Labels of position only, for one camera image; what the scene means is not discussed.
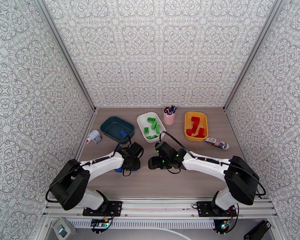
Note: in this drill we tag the small green lego brick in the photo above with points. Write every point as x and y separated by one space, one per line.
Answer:
146 130
158 128

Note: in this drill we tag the long green lego brick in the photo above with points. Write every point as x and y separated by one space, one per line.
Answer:
154 125
151 119

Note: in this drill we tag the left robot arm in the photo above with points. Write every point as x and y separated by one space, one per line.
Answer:
67 184

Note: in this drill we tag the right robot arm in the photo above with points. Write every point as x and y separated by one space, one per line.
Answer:
240 181

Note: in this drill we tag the teal plastic container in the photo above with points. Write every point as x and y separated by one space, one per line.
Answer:
115 126

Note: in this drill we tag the white plastic container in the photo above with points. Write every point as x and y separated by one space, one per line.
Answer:
142 121

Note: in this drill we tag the white squeeze bottle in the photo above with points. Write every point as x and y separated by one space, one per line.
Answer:
94 137

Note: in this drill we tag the pink pen cup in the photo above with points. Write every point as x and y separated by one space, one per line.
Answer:
169 118

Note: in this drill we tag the printed white tube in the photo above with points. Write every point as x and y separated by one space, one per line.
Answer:
217 143

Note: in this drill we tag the yellow plastic container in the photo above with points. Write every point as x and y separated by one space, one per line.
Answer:
205 121

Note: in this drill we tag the dark blue marker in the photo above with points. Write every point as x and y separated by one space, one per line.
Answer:
174 108

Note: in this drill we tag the small green circuit board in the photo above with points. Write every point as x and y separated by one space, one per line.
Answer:
100 223

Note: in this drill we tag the circuit board with lit led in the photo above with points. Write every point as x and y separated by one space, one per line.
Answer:
225 225

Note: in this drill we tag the white grey box device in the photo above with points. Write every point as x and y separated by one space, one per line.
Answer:
62 229

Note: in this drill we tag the black box device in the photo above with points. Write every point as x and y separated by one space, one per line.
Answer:
257 230

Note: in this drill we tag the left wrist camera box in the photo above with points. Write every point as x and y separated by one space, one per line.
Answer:
137 148

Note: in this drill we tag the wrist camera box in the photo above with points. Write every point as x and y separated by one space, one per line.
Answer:
163 147
137 148

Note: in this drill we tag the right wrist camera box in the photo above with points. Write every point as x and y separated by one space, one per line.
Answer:
163 147

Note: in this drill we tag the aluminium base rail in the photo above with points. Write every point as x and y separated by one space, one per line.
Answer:
160 205

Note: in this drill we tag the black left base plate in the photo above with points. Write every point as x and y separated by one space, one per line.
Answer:
115 208

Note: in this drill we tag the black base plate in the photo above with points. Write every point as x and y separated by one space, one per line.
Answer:
203 209
115 208

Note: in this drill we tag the aluminium side rail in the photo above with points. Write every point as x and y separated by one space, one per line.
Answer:
86 136

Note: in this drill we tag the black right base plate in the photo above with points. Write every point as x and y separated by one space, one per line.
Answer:
203 209

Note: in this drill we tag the aluminium corner post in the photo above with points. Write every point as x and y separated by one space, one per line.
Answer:
252 54
65 53

